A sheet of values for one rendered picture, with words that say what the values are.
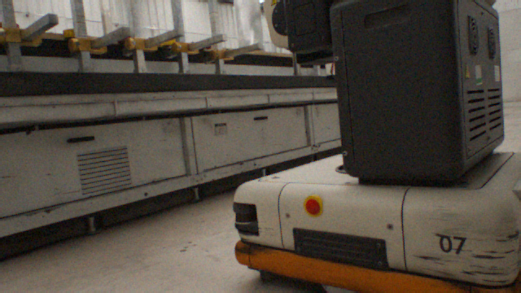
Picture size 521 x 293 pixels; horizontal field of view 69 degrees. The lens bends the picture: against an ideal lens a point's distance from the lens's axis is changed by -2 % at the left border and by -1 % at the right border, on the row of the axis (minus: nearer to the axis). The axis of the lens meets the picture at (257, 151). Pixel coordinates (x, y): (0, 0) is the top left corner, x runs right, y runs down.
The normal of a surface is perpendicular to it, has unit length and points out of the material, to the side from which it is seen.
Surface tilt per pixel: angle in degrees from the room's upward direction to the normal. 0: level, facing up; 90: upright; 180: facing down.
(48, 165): 90
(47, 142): 90
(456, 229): 90
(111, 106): 90
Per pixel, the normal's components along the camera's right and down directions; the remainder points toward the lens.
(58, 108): 0.76, -0.02
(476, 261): -0.65, 0.14
